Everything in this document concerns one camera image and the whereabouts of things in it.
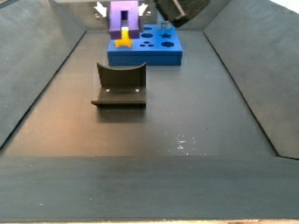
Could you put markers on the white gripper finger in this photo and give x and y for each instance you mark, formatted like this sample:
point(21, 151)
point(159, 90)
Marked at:
point(101, 10)
point(141, 9)

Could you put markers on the purple double-square block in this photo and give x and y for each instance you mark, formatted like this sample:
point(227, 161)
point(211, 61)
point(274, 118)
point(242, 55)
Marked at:
point(123, 14)

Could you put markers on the blue peg board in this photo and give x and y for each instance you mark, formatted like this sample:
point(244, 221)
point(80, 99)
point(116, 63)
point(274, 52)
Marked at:
point(157, 47)

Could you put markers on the light blue tall block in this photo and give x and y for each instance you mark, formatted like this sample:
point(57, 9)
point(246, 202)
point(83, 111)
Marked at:
point(163, 25)

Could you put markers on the yellow notched block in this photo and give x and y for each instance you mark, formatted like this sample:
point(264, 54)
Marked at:
point(124, 41)

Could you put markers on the black curved holder stand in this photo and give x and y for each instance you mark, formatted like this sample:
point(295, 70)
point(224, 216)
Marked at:
point(121, 86)

